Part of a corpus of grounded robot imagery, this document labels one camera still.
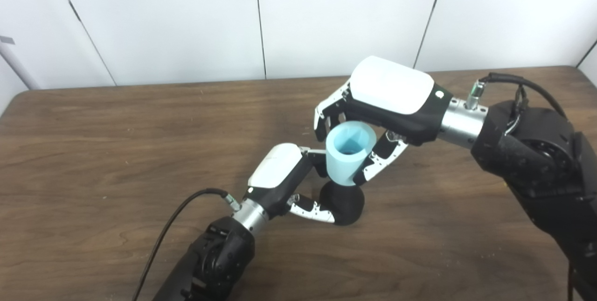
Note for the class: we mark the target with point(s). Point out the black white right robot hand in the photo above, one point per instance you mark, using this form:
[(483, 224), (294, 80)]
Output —
[(396, 95)]

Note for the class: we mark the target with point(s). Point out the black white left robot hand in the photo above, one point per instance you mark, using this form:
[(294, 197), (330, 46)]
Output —
[(275, 175)]

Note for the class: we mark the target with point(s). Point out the light blue cylinder cup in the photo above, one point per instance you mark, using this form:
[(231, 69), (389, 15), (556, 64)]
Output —
[(343, 165)]

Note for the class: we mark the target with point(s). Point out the black funnel-shaped nozzle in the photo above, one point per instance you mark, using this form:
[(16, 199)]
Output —
[(345, 205)]

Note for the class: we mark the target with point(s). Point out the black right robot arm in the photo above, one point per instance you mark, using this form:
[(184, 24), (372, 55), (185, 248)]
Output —
[(541, 165)]

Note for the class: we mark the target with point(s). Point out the small grey tag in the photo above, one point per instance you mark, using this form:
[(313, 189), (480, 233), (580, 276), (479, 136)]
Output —
[(6, 40)]

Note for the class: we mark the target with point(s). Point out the white corner post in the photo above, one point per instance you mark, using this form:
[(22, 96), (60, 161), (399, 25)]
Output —
[(16, 67)]

